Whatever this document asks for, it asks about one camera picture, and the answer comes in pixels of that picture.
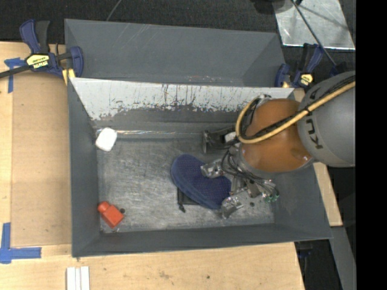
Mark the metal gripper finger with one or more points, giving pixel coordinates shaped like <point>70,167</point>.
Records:
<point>231,205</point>
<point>211,168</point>

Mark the blue dotted cloth pad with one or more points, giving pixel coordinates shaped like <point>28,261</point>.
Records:
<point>193,180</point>

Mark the grey metal bin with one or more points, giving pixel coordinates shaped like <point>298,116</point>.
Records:
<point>145,174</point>

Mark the white sponge block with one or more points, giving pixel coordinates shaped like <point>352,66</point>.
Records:
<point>106,139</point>

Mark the red plastic block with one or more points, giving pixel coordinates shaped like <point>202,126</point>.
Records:
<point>112,214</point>

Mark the black cylinder on white bracket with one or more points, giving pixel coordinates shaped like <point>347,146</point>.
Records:
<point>215,140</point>

